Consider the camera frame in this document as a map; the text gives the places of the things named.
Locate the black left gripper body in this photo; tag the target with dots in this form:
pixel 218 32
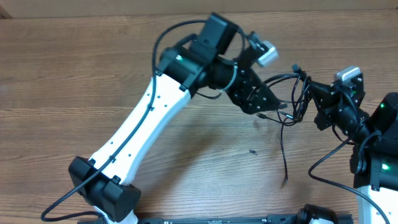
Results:
pixel 241 81

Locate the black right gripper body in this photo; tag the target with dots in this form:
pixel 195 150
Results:
pixel 329 104

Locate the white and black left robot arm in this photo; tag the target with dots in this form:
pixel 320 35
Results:
pixel 220 57

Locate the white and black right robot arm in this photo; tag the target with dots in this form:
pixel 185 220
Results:
pixel 374 140

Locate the small black debris speck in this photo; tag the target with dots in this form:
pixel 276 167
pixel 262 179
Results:
pixel 253 152

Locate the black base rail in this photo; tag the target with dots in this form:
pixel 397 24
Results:
pixel 311 214

